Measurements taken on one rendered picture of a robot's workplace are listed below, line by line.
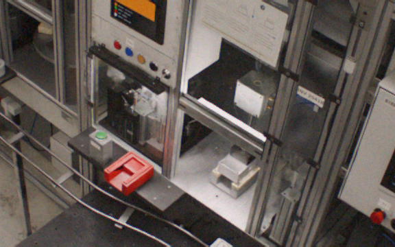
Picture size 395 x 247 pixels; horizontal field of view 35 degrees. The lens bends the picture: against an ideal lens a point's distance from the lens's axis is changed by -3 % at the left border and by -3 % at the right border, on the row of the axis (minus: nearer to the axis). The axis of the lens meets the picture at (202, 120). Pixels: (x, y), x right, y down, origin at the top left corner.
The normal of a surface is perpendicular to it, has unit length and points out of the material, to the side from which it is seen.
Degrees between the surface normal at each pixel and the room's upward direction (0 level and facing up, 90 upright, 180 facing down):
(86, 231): 0
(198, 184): 0
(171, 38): 90
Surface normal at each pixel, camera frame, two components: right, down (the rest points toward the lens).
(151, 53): -0.63, 0.47
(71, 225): 0.11, -0.74
